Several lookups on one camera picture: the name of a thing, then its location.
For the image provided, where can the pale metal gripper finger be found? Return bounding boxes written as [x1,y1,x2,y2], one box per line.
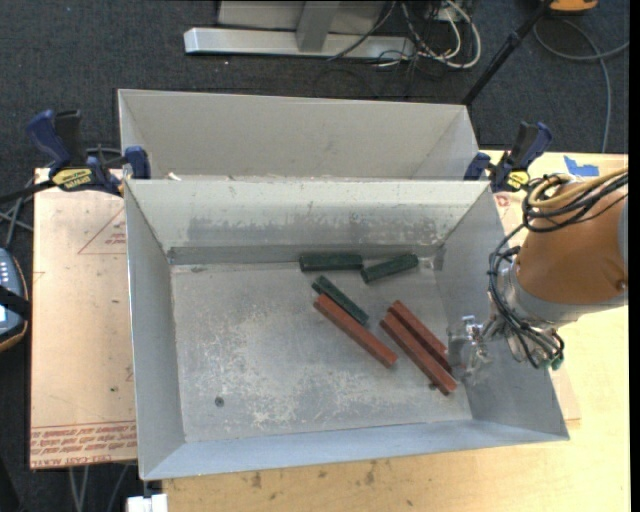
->
[467,337,494,386]
[446,314,479,374]

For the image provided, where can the red-brown flat block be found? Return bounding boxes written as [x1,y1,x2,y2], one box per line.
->
[379,313,459,398]
[387,299,454,374]
[312,292,400,370]

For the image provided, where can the dark green flat block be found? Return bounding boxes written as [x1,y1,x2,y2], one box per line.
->
[310,274,371,327]
[299,253,364,273]
[360,252,420,285]

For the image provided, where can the grey metal bin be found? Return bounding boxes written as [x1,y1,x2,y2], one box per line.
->
[117,88,571,482]

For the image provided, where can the brown cardboard board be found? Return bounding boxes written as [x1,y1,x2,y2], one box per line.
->
[29,167,584,471]

